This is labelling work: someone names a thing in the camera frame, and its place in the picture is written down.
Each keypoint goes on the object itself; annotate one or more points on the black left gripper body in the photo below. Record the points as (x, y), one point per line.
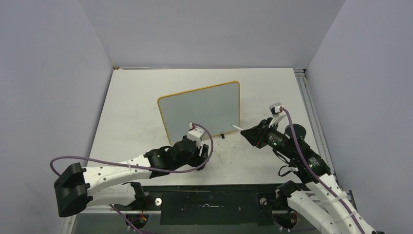
(194, 160)

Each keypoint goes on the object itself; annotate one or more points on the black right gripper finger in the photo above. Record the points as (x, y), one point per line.
(253, 135)
(267, 123)

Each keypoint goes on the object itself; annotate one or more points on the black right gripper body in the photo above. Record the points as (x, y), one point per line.
(273, 138)

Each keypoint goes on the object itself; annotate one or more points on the black whiteboard marker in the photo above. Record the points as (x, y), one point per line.
(237, 127)

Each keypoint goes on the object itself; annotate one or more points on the yellow-framed whiteboard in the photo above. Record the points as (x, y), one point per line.
(216, 107)

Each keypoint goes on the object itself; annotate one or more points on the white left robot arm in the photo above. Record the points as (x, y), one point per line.
(80, 187)

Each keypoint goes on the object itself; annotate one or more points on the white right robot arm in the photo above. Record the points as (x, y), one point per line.
(308, 166)

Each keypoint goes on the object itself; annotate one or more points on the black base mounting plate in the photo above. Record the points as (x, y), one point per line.
(211, 204)

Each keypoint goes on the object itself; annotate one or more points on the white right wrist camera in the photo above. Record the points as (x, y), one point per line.
(277, 113)

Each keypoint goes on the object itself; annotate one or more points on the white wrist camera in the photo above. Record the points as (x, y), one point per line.
(195, 133)
(277, 113)

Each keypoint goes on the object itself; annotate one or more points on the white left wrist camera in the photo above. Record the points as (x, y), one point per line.
(195, 133)

